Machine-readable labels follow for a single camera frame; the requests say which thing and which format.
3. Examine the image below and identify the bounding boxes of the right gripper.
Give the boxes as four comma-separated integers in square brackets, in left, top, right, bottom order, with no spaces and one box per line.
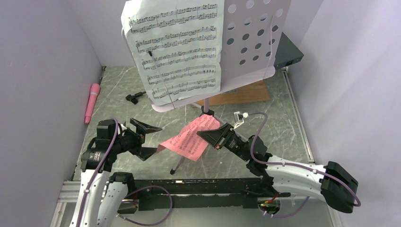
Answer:
[197,122,251,162]

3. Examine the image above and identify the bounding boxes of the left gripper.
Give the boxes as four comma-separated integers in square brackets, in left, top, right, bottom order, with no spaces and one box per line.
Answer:
[112,118,162,160]

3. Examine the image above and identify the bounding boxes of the pink sheet music page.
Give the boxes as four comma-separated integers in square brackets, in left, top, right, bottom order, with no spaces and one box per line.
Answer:
[157,114,220,161]

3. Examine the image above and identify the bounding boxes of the white sheet music page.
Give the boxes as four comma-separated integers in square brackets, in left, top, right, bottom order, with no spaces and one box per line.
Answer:
[121,0,225,106]

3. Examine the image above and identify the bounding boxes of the lilac perforated music stand desk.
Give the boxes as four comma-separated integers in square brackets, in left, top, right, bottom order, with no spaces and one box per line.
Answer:
[121,0,292,114]

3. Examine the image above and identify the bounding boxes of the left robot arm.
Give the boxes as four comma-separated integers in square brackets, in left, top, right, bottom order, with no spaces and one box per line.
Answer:
[70,118,162,227]

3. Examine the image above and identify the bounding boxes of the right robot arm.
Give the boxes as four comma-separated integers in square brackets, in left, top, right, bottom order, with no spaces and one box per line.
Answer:
[197,123,361,213]

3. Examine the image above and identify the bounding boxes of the black microphone desk stand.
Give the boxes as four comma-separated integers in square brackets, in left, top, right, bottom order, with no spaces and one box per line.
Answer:
[125,91,146,105]

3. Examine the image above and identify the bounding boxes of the wooden board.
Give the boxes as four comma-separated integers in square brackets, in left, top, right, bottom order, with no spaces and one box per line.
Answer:
[209,81,270,106]

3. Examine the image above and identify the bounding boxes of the dark teal rack unit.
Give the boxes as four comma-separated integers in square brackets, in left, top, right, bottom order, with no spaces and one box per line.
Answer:
[274,33,304,70]

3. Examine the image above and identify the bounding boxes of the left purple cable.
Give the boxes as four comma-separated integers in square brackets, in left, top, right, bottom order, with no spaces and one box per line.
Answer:
[75,118,120,227]

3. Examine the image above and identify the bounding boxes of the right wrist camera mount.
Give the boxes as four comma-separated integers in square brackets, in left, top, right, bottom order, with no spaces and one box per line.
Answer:
[233,111,249,130]

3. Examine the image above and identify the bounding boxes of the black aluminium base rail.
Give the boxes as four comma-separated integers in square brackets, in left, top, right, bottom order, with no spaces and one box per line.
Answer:
[58,178,333,211]

